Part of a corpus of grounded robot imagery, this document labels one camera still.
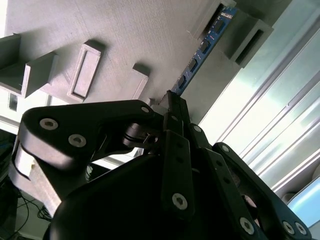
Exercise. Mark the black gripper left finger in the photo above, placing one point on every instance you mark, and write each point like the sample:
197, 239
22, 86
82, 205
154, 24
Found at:
75, 120

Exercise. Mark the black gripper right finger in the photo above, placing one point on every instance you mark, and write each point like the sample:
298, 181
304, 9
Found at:
225, 180

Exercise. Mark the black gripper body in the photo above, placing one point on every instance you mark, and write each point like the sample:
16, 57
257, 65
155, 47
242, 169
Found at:
120, 200

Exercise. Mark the blue RAM stick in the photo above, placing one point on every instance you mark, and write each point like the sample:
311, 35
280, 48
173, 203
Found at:
185, 76

